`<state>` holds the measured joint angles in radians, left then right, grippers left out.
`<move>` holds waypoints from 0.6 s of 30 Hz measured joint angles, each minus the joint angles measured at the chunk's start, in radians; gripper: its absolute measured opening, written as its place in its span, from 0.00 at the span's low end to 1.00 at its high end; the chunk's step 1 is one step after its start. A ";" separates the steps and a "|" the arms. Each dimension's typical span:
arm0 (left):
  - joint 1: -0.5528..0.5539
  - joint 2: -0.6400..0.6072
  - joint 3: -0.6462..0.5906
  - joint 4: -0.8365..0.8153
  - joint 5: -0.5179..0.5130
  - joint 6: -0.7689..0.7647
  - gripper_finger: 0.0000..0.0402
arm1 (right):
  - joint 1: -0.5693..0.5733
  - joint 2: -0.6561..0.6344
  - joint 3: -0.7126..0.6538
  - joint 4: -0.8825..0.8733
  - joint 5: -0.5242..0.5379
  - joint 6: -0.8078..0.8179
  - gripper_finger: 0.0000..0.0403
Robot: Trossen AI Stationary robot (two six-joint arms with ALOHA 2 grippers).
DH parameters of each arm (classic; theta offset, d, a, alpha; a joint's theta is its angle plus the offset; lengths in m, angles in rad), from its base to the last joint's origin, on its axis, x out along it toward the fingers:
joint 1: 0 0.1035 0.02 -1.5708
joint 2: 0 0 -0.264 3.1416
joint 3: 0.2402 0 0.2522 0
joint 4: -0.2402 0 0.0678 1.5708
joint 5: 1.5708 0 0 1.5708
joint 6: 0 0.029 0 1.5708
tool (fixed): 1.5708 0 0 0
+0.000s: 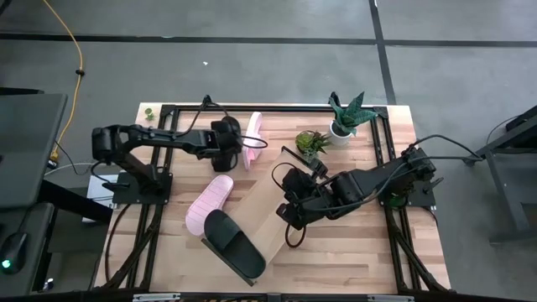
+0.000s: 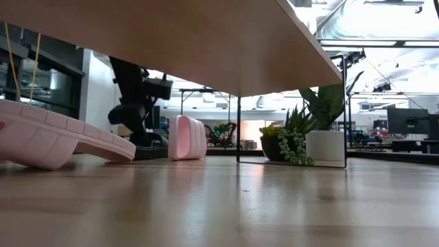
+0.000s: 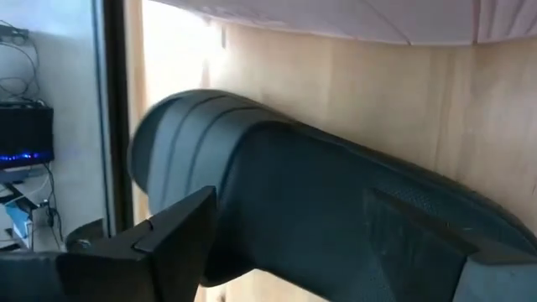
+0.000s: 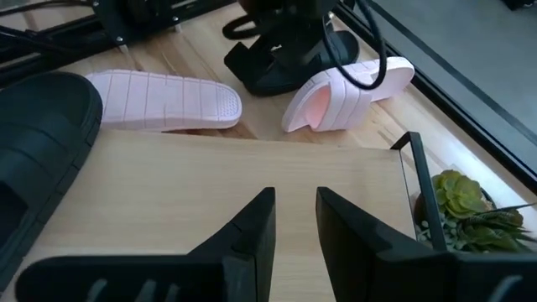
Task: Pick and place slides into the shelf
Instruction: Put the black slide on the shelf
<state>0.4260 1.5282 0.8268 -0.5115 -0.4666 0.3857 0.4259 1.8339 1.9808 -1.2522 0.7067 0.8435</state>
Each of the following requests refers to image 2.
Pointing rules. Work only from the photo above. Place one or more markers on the black camera on distant frame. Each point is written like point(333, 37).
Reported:
point(353, 58)

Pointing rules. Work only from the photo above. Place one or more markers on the pink rubber slide sandal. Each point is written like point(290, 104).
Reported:
point(197, 137)
point(51, 137)

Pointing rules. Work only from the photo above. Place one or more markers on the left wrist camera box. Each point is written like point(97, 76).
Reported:
point(159, 89)

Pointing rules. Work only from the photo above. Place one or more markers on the distant green plant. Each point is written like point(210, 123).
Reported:
point(221, 132)

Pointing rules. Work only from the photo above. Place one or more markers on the black rubber slide sandal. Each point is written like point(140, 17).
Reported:
point(154, 151)

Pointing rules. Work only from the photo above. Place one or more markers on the distant cardboard boxes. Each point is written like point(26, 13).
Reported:
point(250, 144)

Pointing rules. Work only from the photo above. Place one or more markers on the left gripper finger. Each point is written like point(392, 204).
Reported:
point(139, 135)

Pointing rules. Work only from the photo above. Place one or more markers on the black aluminium table frame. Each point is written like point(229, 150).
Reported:
point(223, 151)

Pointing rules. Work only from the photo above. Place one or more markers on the large black monitor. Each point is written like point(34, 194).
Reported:
point(408, 120)

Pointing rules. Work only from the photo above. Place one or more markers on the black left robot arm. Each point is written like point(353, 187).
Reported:
point(120, 67)

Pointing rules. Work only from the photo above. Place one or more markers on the long ceiling light bar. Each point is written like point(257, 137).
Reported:
point(360, 43)

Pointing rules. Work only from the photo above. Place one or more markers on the hanging ceiling light fixture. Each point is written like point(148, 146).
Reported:
point(394, 2)

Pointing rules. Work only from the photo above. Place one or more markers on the distant black metal frame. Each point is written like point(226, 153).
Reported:
point(199, 90)

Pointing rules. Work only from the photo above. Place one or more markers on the snake plant in white pot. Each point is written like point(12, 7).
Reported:
point(324, 145)

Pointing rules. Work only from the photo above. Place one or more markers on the black framed window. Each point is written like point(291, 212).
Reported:
point(51, 85)

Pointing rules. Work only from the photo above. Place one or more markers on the small cardboard box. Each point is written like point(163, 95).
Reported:
point(122, 131)

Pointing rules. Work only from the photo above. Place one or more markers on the black device on distant frame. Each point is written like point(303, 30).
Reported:
point(381, 88)

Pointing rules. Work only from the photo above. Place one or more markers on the distant black desk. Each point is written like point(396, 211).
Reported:
point(411, 145)

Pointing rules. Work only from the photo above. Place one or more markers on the black monitor on stand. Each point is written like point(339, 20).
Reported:
point(155, 118)

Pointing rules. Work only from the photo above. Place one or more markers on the succulent plant in dark pot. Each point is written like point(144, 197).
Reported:
point(271, 147)

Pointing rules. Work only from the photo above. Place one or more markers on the distant blue equipment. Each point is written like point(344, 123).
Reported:
point(360, 137)

